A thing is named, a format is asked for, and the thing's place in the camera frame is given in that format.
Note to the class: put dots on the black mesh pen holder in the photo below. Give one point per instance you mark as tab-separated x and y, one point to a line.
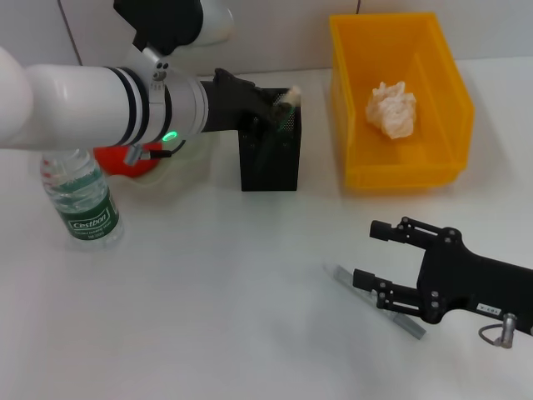
270	166

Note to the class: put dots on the white paper ball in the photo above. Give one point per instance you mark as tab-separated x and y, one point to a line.
391	110

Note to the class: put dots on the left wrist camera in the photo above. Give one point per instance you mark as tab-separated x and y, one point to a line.
175	21

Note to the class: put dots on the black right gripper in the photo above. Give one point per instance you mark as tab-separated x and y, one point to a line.
470	279

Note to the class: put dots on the orange fruit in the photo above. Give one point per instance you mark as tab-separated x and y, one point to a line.
116	160

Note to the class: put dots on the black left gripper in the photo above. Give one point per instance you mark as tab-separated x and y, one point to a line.
233	100

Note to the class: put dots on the grey marker pen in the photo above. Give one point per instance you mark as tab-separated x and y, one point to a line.
410	329

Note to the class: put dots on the green glass fruit plate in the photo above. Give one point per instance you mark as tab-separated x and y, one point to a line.
195	154

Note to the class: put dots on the yellow plastic bin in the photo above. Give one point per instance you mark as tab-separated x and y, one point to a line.
358	146

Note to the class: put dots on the green pen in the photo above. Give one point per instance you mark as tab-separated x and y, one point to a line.
287	123

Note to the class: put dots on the clear plastic water bottle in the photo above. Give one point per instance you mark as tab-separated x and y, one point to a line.
83	200

